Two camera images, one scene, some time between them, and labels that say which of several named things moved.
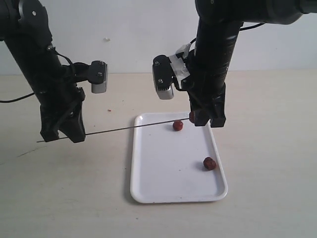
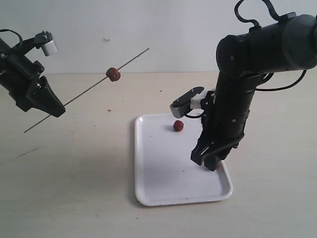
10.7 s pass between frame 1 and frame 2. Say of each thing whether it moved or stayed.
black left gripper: moved
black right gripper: moved
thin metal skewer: moved
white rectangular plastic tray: stayed
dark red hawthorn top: stayed
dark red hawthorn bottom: moved
